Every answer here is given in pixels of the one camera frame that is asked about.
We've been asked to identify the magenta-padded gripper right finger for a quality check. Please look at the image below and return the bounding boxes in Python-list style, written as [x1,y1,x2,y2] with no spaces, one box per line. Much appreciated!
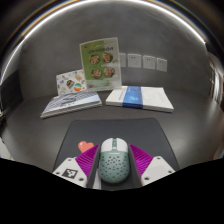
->
[127,143,176,188]

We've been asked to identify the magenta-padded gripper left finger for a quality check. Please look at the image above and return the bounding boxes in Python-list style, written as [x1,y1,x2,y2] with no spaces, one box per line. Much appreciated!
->
[52,144,101,190]

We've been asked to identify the green and white perforated mouse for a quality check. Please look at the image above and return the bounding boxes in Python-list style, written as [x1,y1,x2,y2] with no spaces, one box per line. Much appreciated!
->
[97,137,131,185]

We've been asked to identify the dark grey heart mouse pad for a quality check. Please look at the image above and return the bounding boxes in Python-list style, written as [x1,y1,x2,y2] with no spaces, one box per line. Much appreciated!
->
[52,117,181,173]

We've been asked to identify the striped grey book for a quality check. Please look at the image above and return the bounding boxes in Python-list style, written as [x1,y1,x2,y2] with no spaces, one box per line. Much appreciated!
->
[40,90,103,120]

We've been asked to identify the white book with blue band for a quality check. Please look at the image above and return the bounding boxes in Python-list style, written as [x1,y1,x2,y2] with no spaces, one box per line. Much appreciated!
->
[105,85,175,113]

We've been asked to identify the white sticker card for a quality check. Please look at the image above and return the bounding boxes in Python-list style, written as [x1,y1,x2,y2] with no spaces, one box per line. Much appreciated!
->
[55,68,88,97]

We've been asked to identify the green menu in acrylic stand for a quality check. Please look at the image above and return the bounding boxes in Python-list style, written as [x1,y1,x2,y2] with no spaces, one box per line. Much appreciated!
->
[79,36,123,93]

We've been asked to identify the white wall socket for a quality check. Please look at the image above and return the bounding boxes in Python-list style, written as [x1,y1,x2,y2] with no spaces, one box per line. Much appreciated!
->
[142,54,157,70]
[156,57,168,73]
[127,53,142,69]
[119,52,127,68]

